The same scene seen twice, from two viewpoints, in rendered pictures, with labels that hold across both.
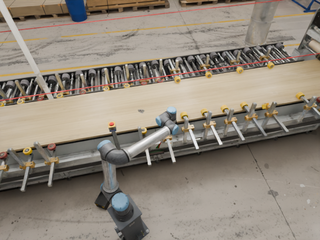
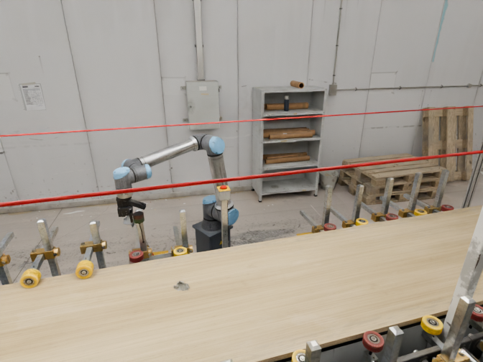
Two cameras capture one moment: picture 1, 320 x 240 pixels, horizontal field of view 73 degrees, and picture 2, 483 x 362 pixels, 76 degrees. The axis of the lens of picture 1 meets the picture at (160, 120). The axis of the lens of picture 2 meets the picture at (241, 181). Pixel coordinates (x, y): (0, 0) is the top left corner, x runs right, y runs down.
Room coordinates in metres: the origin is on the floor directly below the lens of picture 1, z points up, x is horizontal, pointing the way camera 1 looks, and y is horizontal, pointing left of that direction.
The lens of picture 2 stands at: (3.15, 0.40, 1.99)
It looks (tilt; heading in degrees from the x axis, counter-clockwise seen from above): 23 degrees down; 174
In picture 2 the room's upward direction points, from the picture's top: straight up
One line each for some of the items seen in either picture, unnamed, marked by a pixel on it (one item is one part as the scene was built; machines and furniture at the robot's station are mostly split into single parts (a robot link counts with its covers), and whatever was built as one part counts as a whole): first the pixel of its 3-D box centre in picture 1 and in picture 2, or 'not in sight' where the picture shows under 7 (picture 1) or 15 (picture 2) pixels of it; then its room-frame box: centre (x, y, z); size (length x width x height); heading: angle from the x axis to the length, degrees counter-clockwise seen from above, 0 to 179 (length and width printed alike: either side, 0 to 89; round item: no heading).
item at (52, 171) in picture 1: (53, 166); (314, 225); (1.21, 1.15, 0.80); 0.44 x 0.03 x 0.04; 10
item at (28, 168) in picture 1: (27, 171); (343, 220); (1.17, 1.39, 0.80); 0.44 x 0.03 x 0.04; 10
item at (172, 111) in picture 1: (171, 113); (123, 179); (1.42, -0.11, 1.32); 0.10 x 0.09 x 0.12; 129
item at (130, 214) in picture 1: (123, 209); (212, 220); (0.79, 0.39, 0.65); 0.19 x 0.19 x 0.10
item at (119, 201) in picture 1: (120, 203); (212, 206); (0.80, 0.40, 0.79); 0.17 x 0.15 x 0.18; 39
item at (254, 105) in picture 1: (248, 118); not in sight; (1.66, -1.02, 0.94); 0.04 x 0.04 x 0.48; 10
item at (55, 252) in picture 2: (209, 125); (45, 253); (1.58, -0.55, 0.95); 0.14 x 0.06 x 0.05; 100
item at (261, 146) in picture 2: not in sight; (286, 144); (-1.07, 1.49, 0.78); 0.90 x 0.45 x 1.55; 97
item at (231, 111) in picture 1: (227, 123); (1, 266); (1.62, -0.77, 0.91); 0.04 x 0.04 x 0.48; 10
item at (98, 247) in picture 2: (187, 128); (93, 246); (1.54, -0.30, 0.95); 0.14 x 0.06 x 0.05; 100
